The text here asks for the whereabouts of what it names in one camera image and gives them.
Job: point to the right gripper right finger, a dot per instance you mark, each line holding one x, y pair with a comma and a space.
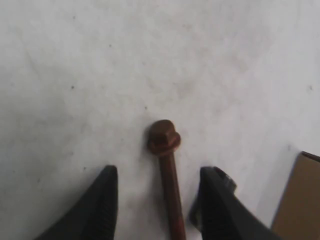
225, 212

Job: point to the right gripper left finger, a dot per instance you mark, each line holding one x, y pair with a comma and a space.
92, 210

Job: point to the cardboard box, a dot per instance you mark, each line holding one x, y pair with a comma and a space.
298, 197

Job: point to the brown hex flange bolt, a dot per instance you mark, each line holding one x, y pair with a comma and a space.
170, 172

